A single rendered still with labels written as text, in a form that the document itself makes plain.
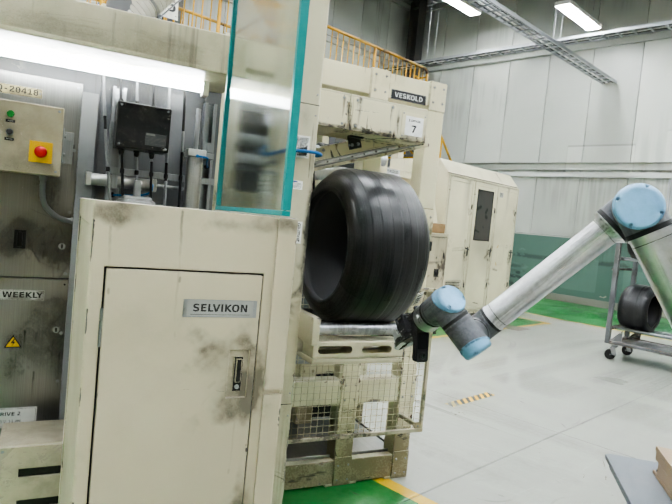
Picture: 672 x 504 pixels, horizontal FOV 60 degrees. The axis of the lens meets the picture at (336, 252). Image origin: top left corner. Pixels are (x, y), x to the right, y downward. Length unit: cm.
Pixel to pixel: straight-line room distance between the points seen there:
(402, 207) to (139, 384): 113
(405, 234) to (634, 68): 1221
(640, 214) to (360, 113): 120
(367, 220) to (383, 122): 65
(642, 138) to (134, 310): 1281
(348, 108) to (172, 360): 147
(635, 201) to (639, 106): 1208
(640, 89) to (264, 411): 1292
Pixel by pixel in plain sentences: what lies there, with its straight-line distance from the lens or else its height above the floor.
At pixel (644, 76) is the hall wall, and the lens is 1383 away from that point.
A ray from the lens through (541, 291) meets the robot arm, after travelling 181.
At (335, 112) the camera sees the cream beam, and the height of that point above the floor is 170.
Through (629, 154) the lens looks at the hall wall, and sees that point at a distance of 1355.
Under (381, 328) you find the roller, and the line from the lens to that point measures 209.
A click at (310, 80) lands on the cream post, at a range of 203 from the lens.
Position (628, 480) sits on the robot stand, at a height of 60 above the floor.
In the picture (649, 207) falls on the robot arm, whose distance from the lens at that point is 163.
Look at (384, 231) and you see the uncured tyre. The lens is 190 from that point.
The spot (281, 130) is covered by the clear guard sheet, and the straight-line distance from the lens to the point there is 128.
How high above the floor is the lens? 127
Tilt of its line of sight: 3 degrees down
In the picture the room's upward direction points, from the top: 6 degrees clockwise
